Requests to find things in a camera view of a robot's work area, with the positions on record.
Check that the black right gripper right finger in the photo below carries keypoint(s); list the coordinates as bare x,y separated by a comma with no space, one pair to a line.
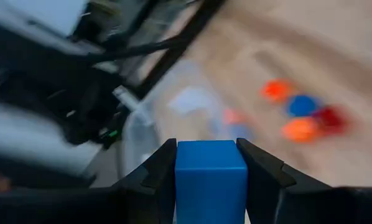
282,199

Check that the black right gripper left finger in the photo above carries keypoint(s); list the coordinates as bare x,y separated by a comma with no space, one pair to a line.
127,202

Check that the large blue block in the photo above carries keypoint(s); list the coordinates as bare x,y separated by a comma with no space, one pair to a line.
211,186

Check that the clear plastic bin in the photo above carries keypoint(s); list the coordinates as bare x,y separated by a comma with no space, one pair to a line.
142,133

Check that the small orange block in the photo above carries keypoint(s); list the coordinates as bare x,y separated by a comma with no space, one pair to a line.
276,91
299,130

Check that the small red block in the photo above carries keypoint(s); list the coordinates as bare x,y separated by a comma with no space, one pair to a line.
330,120

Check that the small blue block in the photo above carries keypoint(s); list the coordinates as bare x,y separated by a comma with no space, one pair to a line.
301,106

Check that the black metal table frame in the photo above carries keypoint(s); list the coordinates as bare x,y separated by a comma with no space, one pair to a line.
186,40

